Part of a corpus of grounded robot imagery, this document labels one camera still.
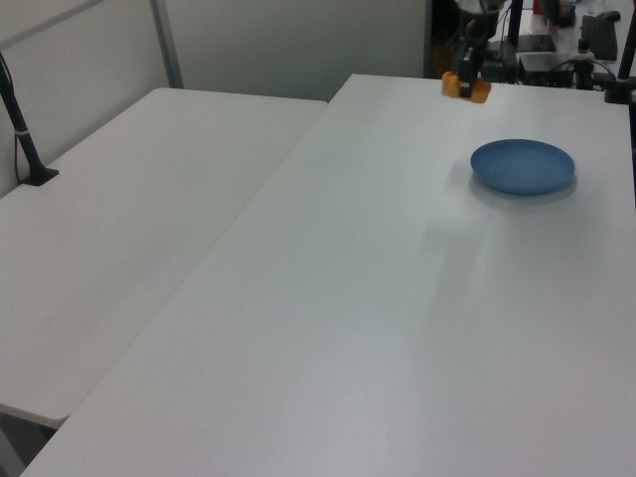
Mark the black Franka gripper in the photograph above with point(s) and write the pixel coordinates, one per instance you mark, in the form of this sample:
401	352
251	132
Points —
477	30

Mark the orange twisted bread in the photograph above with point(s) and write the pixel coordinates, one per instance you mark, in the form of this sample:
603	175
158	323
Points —
449	84

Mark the thin black stand pole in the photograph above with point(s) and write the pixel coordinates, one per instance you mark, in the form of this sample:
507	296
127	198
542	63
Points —
515	25

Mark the black electronics box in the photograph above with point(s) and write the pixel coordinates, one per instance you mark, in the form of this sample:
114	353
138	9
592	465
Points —
544	67

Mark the blue round plate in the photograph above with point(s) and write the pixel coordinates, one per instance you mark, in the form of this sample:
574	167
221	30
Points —
522	166

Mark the dark grey bag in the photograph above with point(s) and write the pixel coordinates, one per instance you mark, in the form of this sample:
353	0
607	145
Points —
600	35

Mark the black pole with table clamp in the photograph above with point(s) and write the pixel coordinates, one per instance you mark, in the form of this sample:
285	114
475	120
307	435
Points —
623	59

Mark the small black camera on stand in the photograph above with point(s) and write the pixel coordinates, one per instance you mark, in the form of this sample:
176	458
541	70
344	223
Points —
585	62

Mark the black camera pole with base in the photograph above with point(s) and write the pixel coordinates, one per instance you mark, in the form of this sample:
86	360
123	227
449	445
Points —
22	144

